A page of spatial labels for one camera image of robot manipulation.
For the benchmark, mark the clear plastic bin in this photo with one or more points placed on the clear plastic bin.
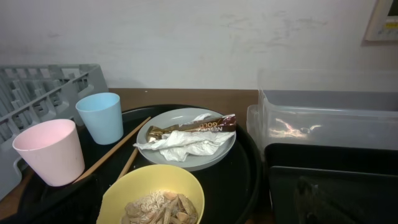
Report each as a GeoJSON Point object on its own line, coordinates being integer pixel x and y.
{"type": "Point", "coordinates": [325, 118]}

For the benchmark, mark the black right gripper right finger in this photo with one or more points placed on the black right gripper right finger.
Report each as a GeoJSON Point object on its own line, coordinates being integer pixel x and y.
{"type": "Point", "coordinates": [314, 205]}

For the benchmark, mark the food scraps rice and shells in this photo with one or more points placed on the food scraps rice and shells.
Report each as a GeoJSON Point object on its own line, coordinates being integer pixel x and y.
{"type": "Point", "coordinates": [160, 207]}

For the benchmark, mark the pink plastic cup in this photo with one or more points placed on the pink plastic cup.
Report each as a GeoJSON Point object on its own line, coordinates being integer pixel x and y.
{"type": "Point", "coordinates": [52, 149]}

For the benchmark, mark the black rectangular tray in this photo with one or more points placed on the black rectangular tray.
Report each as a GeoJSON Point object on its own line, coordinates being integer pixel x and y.
{"type": "Point", "coordinates": [364, 177]}

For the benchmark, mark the wooden chopstick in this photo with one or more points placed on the wooden chopstick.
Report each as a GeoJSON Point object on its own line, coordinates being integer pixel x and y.
{"type": "Point", "coordinates": [128, 163]}
{"type": "Point", "coordinates": [111, 151]}

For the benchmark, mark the gold spoon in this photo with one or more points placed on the gold spoon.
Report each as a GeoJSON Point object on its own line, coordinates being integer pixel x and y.
{"type": "Point", "coordinates": [155, 133]}

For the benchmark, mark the white tissue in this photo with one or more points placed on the white tissue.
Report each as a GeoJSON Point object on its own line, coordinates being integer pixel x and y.
{"type": "Point", "coordinates": [177, 145]}

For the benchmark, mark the light blue plastic cup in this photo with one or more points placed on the light blue plastic cup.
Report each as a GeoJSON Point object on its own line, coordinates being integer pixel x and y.
{"type": "Point", "coordinates": [102, 116]}

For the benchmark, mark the round black tray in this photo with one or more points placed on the round black tray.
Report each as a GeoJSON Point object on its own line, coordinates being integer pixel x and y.
{"type": "Point", "coordinates": [231, 186]}

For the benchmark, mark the yellow bowl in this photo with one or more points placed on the yellow bowl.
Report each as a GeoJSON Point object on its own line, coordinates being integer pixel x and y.
{"type": "Point", "coordinates": [143, 181]}

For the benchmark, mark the grey dishwasher rack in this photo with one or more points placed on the grey dishwasher rack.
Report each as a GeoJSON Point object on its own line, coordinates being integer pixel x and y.
{"type": "Point", "coordinates": [31, 94]}

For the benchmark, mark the brown coffee sachet wrapper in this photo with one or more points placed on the brown coffee sachet wrapper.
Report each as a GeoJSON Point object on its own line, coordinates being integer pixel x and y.
{"type": "Point", "coordinates": [226, 123]}

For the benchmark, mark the grey round plate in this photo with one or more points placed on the grey round plate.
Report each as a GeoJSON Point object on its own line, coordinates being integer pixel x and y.
{"type": "Point", "coordinates": [179, 116]}

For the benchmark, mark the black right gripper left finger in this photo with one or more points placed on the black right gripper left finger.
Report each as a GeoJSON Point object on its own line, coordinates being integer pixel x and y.
{"type": "Point", "coordinates": [73, 203]}

